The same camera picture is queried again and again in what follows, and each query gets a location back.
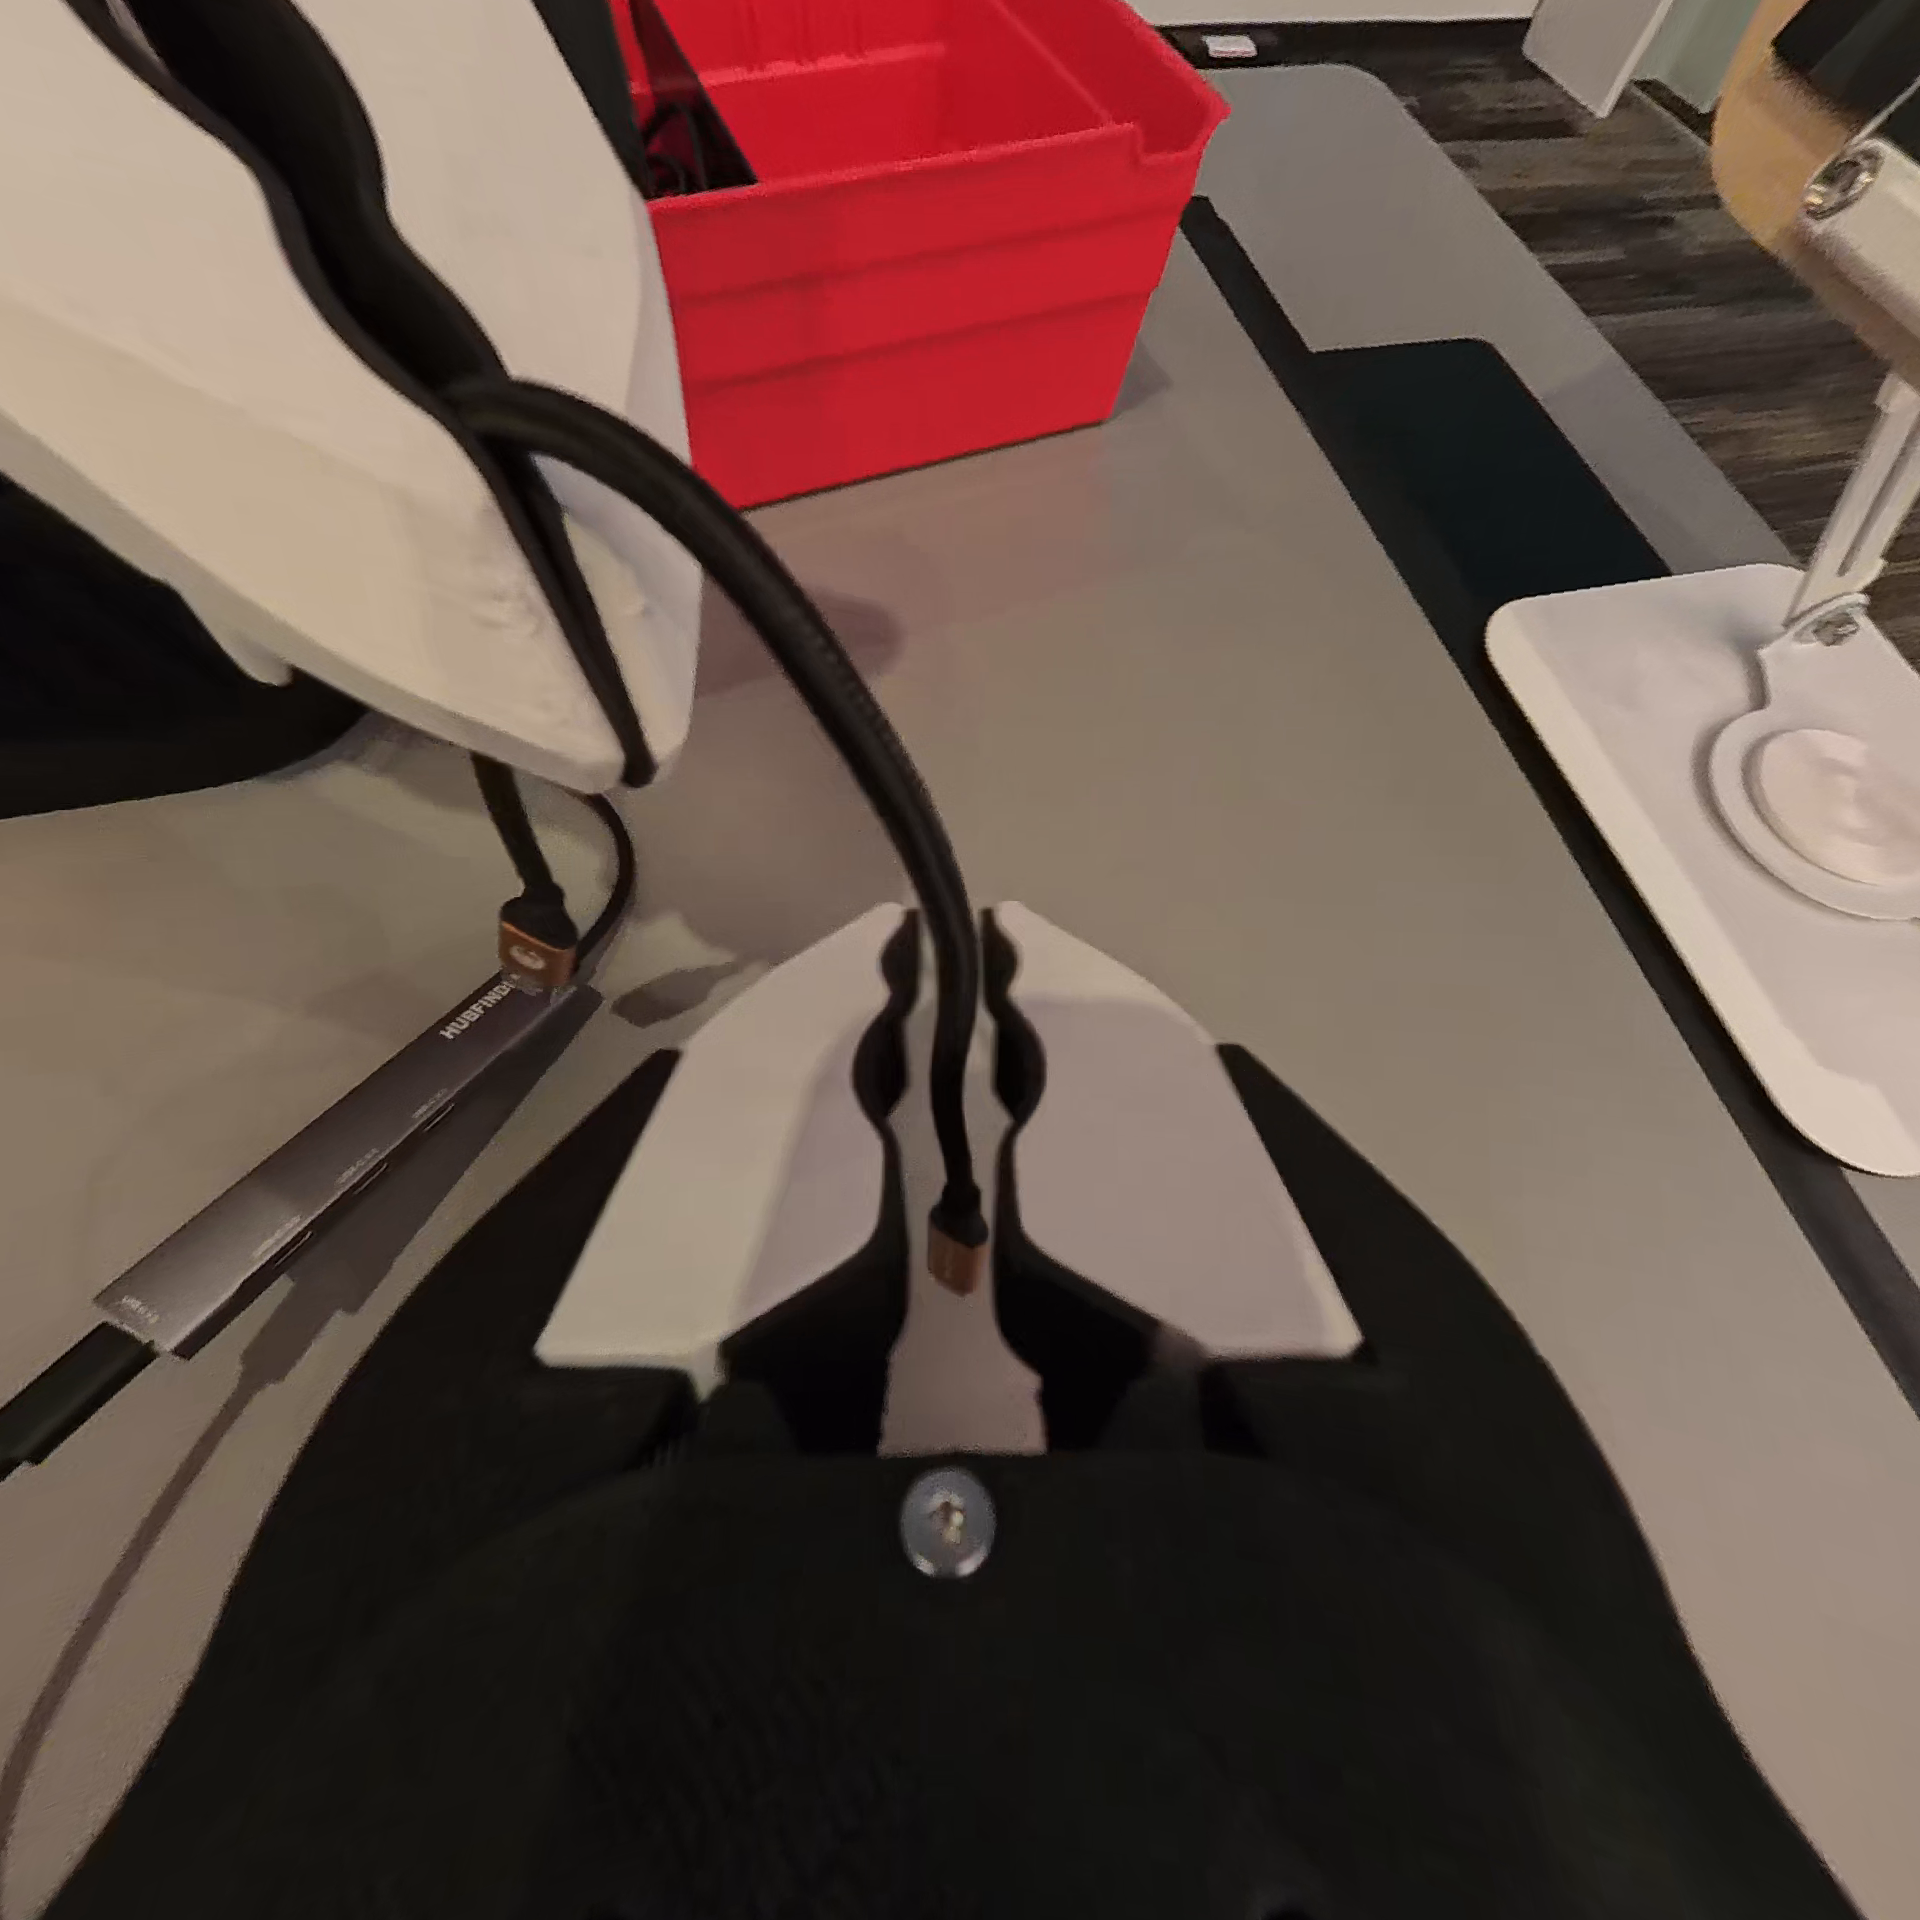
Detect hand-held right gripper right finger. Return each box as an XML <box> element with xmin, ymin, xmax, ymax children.
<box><xmin>977</xmin><ymin>901</ymin><xmax>1365</xmax><ymax>1365</ymax></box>

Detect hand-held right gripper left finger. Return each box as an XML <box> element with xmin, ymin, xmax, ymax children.
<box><xmin>534</xmin><ymin>902</ymin><xmax>921</xmax><ymax>1375</ymax></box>

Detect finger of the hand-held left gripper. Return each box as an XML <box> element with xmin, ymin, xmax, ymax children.
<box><xmin>224</xmin><ymin>0</ymin><xmax>711</xmax><ymax>793</ymax></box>
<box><xmin>0</xmin><ymin>0</ymin><xmax>626</xmax><ymax>794</ymax></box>

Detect dark grey usb hub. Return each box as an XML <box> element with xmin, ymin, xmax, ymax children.
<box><xmin>94</xmin><ymin>975</ymin><xmax>606</xmax><ymax>1362</ymax></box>

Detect black cable with orange plugs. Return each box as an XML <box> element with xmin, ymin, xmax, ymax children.
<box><xmin>448</xmin><ymin>375</ymin><xmax>998</xmax><ymax>1298</ymax></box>

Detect red plastic bin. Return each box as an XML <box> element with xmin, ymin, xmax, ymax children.
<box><xmin>608</xmin><ymin>0</ymin><xmax>1233</xmax><ymax>514</ymax></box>

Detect white tablet stand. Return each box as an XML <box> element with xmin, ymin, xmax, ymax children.
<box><xmin>1480</xmin><ymin>0</ymin><xmax>1920</xmax><ymax>1182</ymax></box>

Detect white desk leg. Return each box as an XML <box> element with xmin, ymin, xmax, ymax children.
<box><xmin>1520</xmin><ymin>0</ymin><xmax>1692</xmax><ymax>121</ymax></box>

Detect tangled black cables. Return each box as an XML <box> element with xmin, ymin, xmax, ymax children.
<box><xmin>633</xmin><ymin>82</ymin><xmax>761</xmax><ymax>200</ymax></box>

